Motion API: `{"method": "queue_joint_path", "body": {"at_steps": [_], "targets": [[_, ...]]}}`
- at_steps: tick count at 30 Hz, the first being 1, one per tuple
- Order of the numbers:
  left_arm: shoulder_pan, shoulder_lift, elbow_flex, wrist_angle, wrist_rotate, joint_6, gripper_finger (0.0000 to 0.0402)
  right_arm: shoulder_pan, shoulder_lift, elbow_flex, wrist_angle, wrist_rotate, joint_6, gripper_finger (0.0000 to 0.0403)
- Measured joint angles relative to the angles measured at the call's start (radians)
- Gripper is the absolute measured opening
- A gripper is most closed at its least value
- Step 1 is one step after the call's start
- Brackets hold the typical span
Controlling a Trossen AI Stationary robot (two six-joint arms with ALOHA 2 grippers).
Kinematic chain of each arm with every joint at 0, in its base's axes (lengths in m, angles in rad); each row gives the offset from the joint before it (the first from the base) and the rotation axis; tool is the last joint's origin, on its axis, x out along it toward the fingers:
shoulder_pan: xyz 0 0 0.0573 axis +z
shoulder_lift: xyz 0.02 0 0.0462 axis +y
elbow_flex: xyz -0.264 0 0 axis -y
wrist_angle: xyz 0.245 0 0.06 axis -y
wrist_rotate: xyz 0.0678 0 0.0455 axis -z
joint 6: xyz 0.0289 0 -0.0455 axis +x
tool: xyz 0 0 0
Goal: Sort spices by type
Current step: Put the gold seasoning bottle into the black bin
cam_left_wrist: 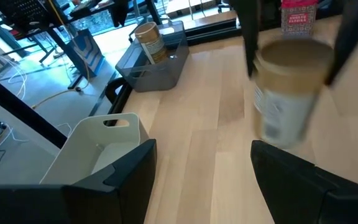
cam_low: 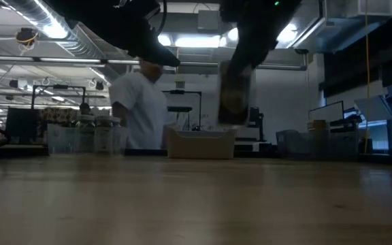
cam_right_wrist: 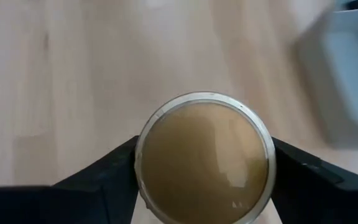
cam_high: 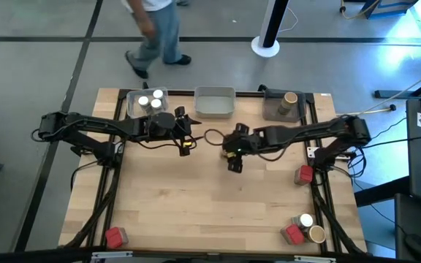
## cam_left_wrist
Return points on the blue box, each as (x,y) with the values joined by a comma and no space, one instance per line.
(85,53)

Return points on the light grey plastic bin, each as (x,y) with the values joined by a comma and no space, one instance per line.
(82,149)

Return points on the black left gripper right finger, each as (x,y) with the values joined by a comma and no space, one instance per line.
(306,202)

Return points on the black perforated panel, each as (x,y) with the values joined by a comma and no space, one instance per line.
(20,12)

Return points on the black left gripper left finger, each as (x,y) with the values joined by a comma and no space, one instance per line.
(73,205)

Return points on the red lid paprika tin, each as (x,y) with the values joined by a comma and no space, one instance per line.
(298,21)

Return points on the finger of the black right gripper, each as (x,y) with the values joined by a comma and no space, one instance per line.
(353,25)
(249,28)

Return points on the smoky transparent plastic bin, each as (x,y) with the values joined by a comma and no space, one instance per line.
(154,77)

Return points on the tan lid spice jar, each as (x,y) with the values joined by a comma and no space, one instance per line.
(151,40)
(287,93)

